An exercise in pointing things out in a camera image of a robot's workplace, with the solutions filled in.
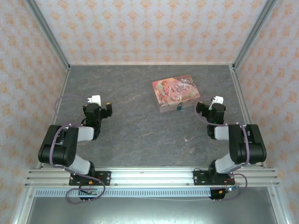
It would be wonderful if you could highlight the pink illustrated tin box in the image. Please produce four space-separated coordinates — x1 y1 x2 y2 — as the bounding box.
151 74 201 114

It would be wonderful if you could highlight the grey metal sheet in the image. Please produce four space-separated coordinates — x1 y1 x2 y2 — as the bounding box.
23 197 281 224

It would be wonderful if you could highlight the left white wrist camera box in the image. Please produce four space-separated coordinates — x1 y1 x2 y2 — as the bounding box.
87 94 102 105

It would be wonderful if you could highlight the aluminium table side rail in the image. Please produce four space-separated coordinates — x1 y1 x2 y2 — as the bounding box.
229 66 267 169
36 66 71 169

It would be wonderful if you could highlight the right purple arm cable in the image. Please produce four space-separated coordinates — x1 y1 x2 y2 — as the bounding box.
194 96 249 202

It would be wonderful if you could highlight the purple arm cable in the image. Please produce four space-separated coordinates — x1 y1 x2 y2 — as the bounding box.
194 96 249 202
50 94 106 205

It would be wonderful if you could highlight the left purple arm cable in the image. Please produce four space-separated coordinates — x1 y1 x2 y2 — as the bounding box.
50 94 106 205

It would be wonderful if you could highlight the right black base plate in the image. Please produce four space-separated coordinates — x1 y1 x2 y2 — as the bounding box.
193 170 235 187

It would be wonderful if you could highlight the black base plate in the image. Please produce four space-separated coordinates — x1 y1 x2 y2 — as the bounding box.
193 170 235 187
69 171 112 187

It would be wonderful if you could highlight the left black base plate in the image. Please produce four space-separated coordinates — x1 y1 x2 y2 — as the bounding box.
69 171 112 187

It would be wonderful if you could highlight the aluminium mounting rail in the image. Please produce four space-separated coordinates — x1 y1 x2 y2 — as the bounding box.
24 167 281 188

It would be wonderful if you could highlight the aluminium frame post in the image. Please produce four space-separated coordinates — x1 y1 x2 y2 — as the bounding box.
24 0 71 71
233 0 279 71

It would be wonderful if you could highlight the grey slotted cable duct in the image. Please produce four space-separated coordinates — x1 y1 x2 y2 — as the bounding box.
34 188 212 198

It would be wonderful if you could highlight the short aluminium frame strut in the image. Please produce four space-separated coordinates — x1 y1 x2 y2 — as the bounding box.
12 186 36 224
268 187 292 224

